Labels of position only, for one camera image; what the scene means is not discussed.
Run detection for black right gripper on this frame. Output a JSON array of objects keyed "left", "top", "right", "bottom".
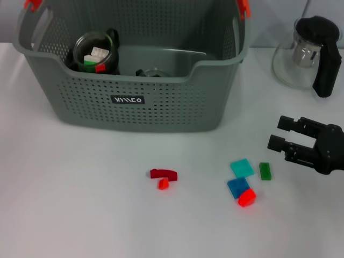
[{"left": 267, "top": 115, "right": 344, "bottom": 176}]

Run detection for glass teacup with black sleeve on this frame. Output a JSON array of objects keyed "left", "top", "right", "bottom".
[
  {"left": 73, "top": 27, "right": 121, "bottom": 75},
  {"left": 135, "top": 68, "right": 170, "bottom": 77}
]

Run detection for white thick toy brick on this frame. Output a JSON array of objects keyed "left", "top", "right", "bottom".
[{"left": 90, "top": 46, "right": 110, "bottom": 59}]

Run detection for grey perforated storage basket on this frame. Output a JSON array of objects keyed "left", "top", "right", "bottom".
[{"left": 12, "top": 0, "right": 252, "bottom": 134}]

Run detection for green flat toy brick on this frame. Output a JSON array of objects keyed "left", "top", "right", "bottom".
[{"left": 259, "top": 162, "right": 273, "bottom": 180}]

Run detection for teal square plate brick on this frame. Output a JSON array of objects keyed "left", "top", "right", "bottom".
[{"left": 230, "top": 157, "right": 255, "bottom": 178}]

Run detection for blue square plate brick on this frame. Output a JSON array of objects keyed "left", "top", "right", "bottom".
[{"left": 227, "top": 176, "right": 252, "bottom": 199}]

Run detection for large orange-red sloped brick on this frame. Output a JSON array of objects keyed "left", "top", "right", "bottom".
[{"left": 238, "top": 187, "right": 257, "bottom": 208}]

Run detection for dark red curved brick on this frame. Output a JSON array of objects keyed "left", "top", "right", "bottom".
[{"left": 149, "top": 168, "right": 178, "bottom": 182}]

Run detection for small red wedge brick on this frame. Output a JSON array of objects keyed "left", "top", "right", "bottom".
[{"left": 157, "top": 177, "right": 170, "bottom": 191}]

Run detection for black clay teapot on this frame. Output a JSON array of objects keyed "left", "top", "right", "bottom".
[{"left": 66, "top": 49, "right": 80, "bottom": 72}]

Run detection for glass teapot with black handle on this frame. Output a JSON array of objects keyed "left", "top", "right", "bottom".
[{"left": 271, "top": 15, "right": 342, "bottom": 98}]

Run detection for orange basket handle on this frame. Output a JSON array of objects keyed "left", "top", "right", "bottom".
[{"left": 23, "top": 0, "right": 252, "bottom": 22}]

